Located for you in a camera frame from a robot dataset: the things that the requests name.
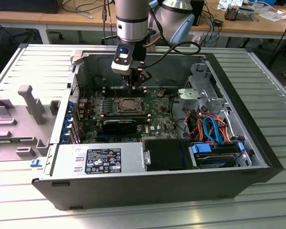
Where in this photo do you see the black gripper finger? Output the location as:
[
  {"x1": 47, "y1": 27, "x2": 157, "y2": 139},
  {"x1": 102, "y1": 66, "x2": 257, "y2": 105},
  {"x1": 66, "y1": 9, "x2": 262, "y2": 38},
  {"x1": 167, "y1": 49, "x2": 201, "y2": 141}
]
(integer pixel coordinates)
[
  {"x1": 122, "y1": 69, "x2": 138, "y2": 93},
  {"x1": 133, "y1": 68, "x2": 153, "y2": 90}
]

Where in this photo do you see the metal socket cover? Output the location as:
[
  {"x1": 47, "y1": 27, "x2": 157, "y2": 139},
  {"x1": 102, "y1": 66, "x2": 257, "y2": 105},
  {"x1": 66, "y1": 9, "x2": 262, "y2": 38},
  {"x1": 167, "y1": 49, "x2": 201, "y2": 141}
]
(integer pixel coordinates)
[{"x1": 116, "y1": 96, "x2": 144, "y2": 114}]

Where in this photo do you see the black RAM slot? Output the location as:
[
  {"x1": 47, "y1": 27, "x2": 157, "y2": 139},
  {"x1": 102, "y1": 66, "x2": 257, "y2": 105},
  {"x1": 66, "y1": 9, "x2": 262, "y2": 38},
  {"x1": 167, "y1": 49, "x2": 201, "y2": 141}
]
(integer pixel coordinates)
[
  {"x1": 102, "y1": 90, "x2": 147, "y2": 94},
  {"x1": 102, "y1": 92, "x2": 147, "y2": 95},
  {"x1": 102, "y1": 86, "x2": 147, "y2": 90},
  {"x1": 102, "y1": 88, "x2": 147, "y2": 92}
]

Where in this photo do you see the CPU socket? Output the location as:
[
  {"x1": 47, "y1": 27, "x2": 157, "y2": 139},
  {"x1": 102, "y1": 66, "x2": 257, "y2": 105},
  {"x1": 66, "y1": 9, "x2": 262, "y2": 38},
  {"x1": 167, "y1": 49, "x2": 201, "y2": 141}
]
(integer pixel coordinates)
[{"x1": 114, "y1": 95, "x2": 146, "y2": 115}]

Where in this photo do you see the blue expansion slot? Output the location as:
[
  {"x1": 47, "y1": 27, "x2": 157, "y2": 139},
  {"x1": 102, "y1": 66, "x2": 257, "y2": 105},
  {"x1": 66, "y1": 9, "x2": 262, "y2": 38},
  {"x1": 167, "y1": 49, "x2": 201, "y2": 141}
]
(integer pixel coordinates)
[{"x1": 96, "y1": 133, "x2": 117, "y2": 142}]

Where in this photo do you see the green motherboard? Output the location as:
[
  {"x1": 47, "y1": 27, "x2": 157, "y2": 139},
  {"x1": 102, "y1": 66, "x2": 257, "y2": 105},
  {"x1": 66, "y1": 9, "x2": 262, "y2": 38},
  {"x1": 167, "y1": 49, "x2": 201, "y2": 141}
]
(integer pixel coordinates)
[{"x1": 77, "y1": 86, "x2": 183, "y2": 144}]

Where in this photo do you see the grey metal disk bay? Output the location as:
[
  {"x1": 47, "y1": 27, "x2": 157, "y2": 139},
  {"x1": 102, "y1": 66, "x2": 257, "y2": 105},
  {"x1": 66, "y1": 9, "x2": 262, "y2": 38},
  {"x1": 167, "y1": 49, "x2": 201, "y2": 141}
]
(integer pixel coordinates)
[{"x1": 177, "y1": 87, "x2": 208, "y2": 109}]

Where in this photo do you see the black graphics card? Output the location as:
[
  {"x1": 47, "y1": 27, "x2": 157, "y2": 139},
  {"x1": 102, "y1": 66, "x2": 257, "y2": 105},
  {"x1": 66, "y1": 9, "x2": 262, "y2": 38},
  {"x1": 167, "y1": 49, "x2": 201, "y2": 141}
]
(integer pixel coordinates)
[{"x1": 102, "y1": 118, "x2": 138, "y2": 135}]

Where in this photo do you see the white power strip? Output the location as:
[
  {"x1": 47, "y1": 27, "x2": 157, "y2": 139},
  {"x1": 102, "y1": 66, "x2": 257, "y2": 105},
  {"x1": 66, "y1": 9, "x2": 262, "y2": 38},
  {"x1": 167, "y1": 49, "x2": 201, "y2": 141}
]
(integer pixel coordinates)
[{"x1": 190, "y1": 35, "x2": 201, "y2": 48}]

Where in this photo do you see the silver drive cage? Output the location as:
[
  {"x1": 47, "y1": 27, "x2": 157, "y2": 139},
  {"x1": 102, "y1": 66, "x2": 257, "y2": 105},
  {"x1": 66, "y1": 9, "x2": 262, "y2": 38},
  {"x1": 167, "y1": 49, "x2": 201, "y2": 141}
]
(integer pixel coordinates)
[{"x1": 184, "y1": 62, "x2": 227, "y2": 101}]

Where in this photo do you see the wooden desk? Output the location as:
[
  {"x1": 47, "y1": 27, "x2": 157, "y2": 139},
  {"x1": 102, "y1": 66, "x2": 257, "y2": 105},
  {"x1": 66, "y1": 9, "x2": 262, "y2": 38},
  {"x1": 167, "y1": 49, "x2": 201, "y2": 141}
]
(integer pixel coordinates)
[{"x1": 0, "y1": 0, "x2": 286, "y2": 40}]

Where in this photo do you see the blue disk carrier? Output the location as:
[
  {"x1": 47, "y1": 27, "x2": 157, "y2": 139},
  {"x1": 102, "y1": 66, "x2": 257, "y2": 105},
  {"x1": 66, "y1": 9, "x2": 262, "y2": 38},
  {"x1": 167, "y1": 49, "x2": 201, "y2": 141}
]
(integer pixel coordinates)
[{"x1": 191, "y1": 142, "x2": 245, "y2": 167}]

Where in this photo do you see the finned metal cooler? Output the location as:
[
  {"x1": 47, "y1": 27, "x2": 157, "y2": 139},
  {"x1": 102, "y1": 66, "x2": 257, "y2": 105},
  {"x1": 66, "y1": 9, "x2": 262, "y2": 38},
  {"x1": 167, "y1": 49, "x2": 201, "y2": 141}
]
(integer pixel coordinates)
[{"x1": 225, "y1": 5, "x2": 239, "y2": 21}]

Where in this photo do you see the silver power supply unit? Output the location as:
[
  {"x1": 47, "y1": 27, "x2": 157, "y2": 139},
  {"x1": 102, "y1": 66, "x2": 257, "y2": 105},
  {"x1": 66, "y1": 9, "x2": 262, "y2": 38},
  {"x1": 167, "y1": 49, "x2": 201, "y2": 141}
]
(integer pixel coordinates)
[{"x1": 44, "y1": 142, "x2": 146, "y2": 177}]

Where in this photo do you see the black PC case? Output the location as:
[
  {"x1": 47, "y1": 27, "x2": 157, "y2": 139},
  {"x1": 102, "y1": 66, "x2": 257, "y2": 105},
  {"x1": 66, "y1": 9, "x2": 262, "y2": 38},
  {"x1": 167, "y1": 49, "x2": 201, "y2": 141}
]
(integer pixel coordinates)
[{"x1": 31, "y1": 49, "x2": 285, "y2": 211}]

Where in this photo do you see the grey metal box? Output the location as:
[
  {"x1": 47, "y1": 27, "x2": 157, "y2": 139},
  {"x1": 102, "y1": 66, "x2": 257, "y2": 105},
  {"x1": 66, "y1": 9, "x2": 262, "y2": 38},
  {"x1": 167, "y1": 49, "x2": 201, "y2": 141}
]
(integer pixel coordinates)
[{"x1": 238, "y1": 6, "x2": 255, "y2": 21}]

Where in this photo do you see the black office chair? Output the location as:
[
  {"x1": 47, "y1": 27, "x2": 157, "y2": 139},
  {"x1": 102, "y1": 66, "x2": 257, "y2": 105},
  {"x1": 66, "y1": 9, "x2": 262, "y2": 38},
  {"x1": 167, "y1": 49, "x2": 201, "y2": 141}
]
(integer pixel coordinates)
[{"x1": 4, "y1": 28, "x2": 64, "y2": 47}]

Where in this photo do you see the black equipment box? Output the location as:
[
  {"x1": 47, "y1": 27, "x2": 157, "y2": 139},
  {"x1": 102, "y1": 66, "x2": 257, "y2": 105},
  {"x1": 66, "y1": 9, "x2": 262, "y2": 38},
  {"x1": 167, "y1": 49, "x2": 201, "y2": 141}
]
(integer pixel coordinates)
[{"x1": 0, "y1": 0, "x2": 61, "y2": 14}]

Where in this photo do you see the blue plastic clip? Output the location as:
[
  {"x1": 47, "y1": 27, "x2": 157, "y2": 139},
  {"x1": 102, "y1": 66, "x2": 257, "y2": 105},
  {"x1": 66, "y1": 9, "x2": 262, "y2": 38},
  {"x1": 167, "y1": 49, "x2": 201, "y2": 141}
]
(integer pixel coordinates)
[{"x1": 30, "y1": 158, "x2": 44, "y2": 169}]

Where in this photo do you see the grey parts rack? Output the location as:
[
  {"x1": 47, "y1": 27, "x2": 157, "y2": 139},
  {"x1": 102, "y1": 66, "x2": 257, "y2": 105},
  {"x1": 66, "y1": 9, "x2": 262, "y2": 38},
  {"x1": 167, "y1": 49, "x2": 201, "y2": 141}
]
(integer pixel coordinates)
[{"x1": 0, "y1": 84, "x2": 62, "y2": 163}]

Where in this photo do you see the white paper sheet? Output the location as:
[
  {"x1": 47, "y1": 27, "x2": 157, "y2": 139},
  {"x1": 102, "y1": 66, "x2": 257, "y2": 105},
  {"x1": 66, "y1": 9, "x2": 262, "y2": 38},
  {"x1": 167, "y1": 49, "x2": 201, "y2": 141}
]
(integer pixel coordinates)
[{"x1": 257, "y1": 7, "x2": 286, "y2": 22}]

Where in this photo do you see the black tripod leg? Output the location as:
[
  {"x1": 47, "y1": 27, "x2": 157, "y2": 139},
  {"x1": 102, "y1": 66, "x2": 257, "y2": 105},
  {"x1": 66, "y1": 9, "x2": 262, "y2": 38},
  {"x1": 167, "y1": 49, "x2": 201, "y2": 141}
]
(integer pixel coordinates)
[{"x1": 268, "y1": 22, "x2": 286, "y2": 69}]

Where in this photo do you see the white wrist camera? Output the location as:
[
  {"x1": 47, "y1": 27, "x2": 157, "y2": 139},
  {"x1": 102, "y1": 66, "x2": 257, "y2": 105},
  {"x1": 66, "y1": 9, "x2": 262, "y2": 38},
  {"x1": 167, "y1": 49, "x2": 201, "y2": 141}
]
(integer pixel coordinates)
[{"x1": 111, "y1": 45, "x2": 135, "y2": 73}]

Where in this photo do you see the thin black wire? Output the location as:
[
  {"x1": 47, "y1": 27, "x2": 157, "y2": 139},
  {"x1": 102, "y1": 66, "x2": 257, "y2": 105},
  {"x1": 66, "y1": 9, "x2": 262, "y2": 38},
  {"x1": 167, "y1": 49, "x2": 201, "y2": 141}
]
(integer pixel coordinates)
[
  {"x1": 169, "y1": 94, "x2": 191, "y2": 140},
  {"x1": 159, "y1": 79, "x2": 183, "y2": 91}
]

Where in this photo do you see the black camera cable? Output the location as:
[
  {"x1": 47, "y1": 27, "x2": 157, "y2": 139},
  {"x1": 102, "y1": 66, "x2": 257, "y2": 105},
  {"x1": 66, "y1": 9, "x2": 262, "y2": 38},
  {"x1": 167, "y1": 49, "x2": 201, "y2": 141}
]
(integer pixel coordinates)
[{"x1": 142, "y1": 41, "x2": 202, "y2": 69}]

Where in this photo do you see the orange power wire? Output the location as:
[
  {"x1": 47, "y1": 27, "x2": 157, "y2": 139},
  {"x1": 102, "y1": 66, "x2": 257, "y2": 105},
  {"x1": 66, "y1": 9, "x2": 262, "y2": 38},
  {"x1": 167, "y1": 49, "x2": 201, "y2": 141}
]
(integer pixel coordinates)
[
  {"x1": 185, "y1": 112, "x2": 204, "y2": 143},
  {"x1": 213, "y1": 115, "x2": 232, "y2": 143}
]

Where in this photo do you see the silver latch bracket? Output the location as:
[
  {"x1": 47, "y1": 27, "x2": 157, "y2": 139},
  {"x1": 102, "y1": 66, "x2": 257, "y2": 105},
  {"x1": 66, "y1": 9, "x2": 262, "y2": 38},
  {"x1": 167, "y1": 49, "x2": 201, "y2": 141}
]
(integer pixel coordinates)
[{"x1": 143, "y1": 149, "x2": 152, "y2": 166}]

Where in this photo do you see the blue data wire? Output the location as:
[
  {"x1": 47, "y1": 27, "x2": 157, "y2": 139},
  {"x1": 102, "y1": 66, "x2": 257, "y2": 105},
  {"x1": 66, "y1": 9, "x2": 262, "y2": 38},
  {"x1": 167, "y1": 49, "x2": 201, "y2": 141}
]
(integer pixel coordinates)
[{"x1": 203, "y1": 115, "x2": 226, "y2": 146}]

